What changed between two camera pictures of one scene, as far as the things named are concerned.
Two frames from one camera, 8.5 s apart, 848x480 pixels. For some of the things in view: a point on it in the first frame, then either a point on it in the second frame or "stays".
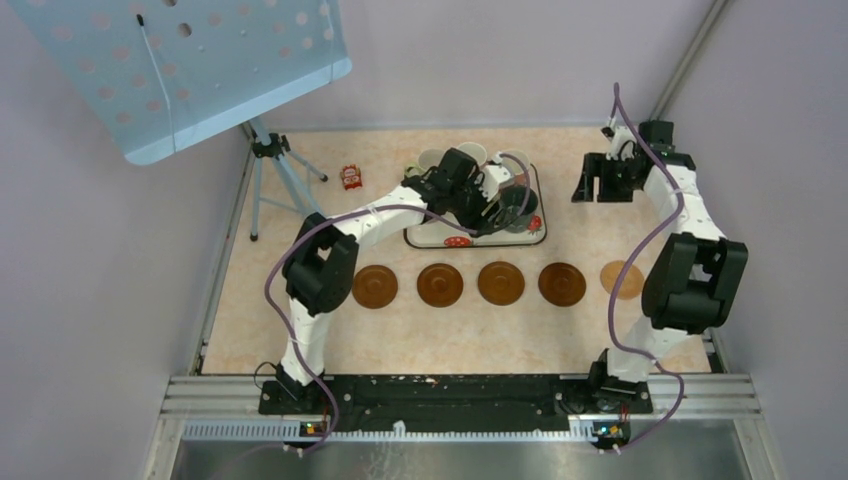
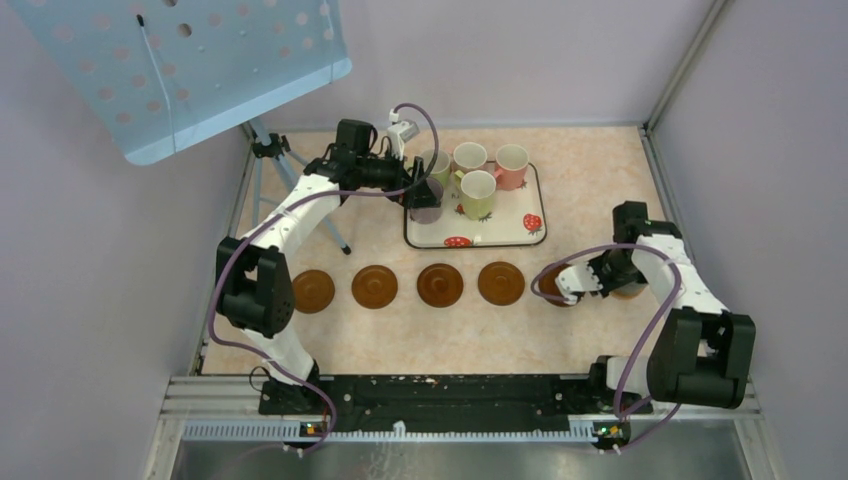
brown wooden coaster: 562,284 stays
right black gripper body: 623,184 to 613,270
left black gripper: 476,221 to 421,195
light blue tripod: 267,145 stays
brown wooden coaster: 375,286 stays
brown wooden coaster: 440,285 stays
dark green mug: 509,204 to 628,291
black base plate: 374,404 stays
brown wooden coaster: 501,283 stays
